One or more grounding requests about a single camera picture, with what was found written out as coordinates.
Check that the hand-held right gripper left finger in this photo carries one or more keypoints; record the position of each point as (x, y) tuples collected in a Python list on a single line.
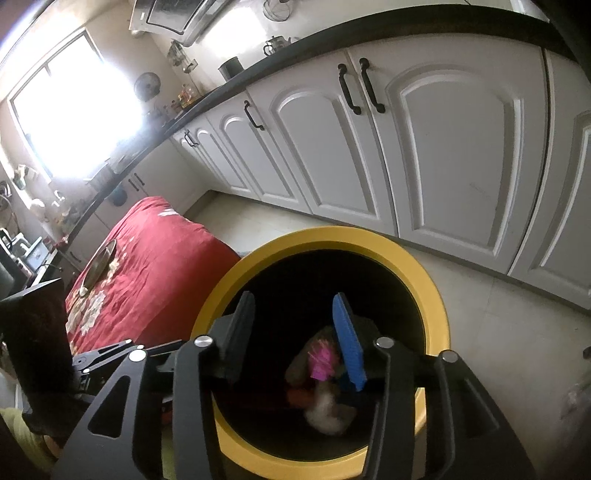
[(240, 332)]

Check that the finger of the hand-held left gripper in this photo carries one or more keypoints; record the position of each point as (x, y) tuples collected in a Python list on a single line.
[(101, 353)]

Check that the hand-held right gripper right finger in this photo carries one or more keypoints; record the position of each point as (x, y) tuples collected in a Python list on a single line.
[(348, 341)]

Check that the pink foam net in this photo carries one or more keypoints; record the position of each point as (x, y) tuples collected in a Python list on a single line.
[(323, 362)]

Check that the green foam net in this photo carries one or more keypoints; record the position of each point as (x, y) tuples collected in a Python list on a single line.
[(299, 364)]

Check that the red plastic bag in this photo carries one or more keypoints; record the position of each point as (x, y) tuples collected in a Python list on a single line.
[(300, 398)]

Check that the white tissue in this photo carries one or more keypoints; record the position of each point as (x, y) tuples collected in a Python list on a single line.
[(328, 413)]

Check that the yellow rimmed trash bin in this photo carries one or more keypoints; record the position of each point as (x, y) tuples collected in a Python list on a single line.
[(415, 286)]

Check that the yellow-green cloth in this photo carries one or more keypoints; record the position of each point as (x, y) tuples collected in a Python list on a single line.
[(23, 438)]

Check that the large metal plate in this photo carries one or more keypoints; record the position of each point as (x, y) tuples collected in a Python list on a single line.
[(99, 263)]

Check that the red floral blanket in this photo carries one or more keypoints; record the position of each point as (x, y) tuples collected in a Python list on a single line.
[(161, 258)]

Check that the steel cooking pot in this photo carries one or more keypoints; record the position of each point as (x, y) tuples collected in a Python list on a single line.
[(101, 181)]

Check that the white base cabinets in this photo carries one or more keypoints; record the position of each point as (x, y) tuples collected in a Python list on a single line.
[(438, 161)]

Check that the kitchen window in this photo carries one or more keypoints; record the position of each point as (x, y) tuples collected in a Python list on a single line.
[(69, 106)]

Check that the black canister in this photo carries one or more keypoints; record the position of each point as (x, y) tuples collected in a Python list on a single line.
[(230, 69)]

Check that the black kitchen countertop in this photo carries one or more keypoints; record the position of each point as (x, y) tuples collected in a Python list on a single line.
[(295, 50)]

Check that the steel teapot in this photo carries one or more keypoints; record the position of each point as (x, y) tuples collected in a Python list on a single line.
[(277, 46)]

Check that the black range hood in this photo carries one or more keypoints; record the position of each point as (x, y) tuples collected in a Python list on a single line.
[(180, 16)]

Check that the small round wall fan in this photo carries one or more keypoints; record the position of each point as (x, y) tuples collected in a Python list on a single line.
[(147, 86)]

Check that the wall spice rack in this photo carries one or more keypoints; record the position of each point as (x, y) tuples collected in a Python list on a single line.
[(178, 55)]

